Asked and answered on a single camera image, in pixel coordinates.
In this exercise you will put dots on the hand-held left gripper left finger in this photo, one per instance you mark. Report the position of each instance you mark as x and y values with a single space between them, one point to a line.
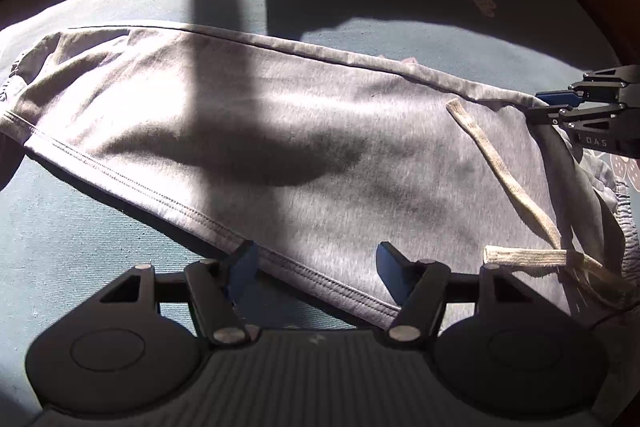
245 264

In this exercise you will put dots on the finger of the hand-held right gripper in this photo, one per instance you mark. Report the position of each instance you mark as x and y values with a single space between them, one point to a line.
555 98
545 116

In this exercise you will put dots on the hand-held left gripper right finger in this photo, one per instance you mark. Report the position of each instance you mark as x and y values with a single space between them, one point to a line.
392 264

